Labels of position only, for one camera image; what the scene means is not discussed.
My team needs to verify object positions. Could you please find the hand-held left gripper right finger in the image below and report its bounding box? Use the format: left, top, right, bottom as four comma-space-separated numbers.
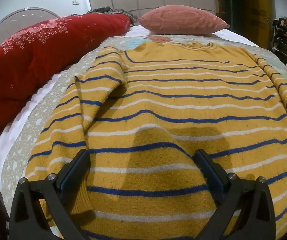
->
195, 149, 276, 240

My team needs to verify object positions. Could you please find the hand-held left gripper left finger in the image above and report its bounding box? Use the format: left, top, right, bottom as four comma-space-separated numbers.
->
9, 149, 91, 240

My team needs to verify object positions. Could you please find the yellow striped sweater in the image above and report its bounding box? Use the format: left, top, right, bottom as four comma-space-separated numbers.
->
25, 41, 287, 240

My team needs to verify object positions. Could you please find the heart print blanket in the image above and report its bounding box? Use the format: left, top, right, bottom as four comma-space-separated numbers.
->
1, 34, 287, 200

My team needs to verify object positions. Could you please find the red floral quilt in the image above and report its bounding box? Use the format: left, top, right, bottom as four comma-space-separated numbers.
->
0, 13, 131, 144

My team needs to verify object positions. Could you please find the dark wooden door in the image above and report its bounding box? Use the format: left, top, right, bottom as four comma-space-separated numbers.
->
216, 0, 272, 53

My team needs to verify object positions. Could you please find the grey knitted cloth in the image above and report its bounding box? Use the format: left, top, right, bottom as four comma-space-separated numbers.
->
87, 6, 139, 26

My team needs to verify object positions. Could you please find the pink corduroy pillow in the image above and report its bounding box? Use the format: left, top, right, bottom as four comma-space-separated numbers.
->
138, 4, 230, 34

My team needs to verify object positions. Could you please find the white curved frame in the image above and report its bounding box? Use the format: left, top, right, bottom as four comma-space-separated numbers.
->
0, 7, 60, 47

